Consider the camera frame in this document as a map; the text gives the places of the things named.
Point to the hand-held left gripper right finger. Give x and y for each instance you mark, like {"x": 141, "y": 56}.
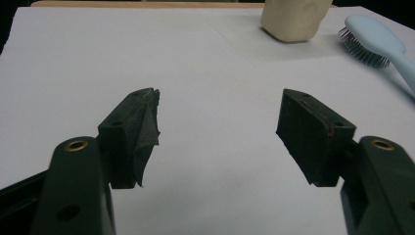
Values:
{"x": 310, "y": 140}

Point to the white table sheet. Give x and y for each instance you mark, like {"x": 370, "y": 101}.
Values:
{"x": 212, "y": 49}

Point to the beige square holder cup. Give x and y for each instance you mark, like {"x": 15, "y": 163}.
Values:
{"x": 293, "y": 19}

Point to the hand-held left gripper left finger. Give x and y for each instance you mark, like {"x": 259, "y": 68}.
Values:
{"x": 125, "y": 140}

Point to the light blue hairbrush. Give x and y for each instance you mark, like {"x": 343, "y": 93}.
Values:
{"x": 375, "y": 36}

